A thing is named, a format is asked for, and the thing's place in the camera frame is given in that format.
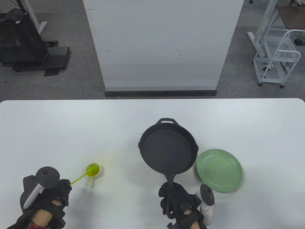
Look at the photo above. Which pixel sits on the white and black left controller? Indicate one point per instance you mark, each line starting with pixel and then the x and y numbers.
pixel 47 176

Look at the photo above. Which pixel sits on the person's right forearm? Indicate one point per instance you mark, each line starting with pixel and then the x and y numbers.
pixel 190 223

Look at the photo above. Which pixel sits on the small green cup of oil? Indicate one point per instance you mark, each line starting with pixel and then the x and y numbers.
pixel 95 172

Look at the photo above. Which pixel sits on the green round plate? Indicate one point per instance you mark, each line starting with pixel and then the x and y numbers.
pixel 219 170

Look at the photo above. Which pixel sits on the brown tabletop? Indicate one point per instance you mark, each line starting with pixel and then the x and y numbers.
pixel 293 16

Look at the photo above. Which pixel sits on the green silicone brush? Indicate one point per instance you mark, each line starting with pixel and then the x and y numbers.
pixel 81 177

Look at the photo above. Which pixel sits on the red wristband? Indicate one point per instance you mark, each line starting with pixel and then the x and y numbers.
pixel 34 225

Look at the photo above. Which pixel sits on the person's right hand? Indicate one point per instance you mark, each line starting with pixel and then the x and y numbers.
pixel 181 198

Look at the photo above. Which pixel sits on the black partition base bar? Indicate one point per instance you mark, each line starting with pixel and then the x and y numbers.
pixel 162 93

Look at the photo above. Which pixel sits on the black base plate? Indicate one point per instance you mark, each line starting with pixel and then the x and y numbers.
pixel 57 54

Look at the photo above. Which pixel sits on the person's left hand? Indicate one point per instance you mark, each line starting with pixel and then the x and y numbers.
pixel 59 193

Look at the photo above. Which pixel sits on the white partition board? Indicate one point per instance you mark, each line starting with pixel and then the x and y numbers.
pixel 162 47

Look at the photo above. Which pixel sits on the black cast iron frying pan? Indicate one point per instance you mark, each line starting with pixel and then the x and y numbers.
pixel 166 152

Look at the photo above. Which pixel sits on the white and black controller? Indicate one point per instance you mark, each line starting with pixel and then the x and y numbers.
pixel 207 212
pixel 47 176

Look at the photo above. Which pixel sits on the white desk leg frame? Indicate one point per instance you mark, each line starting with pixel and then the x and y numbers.
pixel 32 14
pixel 266 21

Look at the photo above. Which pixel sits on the white and black right controller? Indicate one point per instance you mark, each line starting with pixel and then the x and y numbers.
pixel 207 212

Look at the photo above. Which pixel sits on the black power adapter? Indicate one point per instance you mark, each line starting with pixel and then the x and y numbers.
pixel 299 41

